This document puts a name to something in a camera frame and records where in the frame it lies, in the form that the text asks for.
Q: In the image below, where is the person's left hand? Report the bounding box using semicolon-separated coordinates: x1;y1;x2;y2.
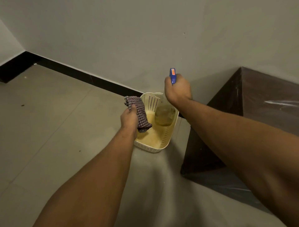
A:
120;104;139;137

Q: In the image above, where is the person's right hand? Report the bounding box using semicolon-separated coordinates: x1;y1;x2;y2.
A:
164;74;192;106

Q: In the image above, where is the checkered cleaning cloth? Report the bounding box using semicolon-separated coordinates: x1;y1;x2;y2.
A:
124;96;153;133

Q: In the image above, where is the clear spray bottle blue nozzle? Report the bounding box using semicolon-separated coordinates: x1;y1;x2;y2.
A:
154;68;176;127

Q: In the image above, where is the person's right forearm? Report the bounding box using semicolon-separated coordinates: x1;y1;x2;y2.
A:
172;99;299;227

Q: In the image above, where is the person's left forearm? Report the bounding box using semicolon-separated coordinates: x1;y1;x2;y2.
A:
33;127;138;227

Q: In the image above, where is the cream perforated plastic basket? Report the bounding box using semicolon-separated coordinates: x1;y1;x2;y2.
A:
134;92;179;153

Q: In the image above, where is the black skirting board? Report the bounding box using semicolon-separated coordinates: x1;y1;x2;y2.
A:
0;51;143;98

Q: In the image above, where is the dark brown wooden table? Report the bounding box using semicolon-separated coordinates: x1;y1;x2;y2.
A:
180;67;299;214

